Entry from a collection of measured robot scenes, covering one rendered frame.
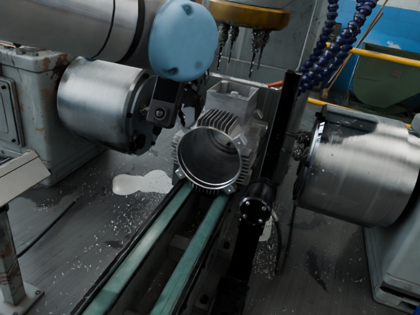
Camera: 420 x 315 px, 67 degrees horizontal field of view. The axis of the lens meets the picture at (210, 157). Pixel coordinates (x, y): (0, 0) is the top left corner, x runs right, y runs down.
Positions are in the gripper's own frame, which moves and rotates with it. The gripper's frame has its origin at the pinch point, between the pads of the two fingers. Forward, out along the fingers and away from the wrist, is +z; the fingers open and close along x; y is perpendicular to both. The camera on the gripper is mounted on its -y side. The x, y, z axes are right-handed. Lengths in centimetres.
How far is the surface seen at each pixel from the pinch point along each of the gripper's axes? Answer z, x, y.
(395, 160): -1.5, -41.9, 4.1
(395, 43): 273, -137, 436
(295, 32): 1.3, -15.7, 39.9
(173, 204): 11.7, -1.4, -13.4
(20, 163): -12.8, 16.7, -23.6
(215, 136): 20.2, -1.9, 13.3
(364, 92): 271, -102, 317
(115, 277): 0.6, -0.9, -32.7
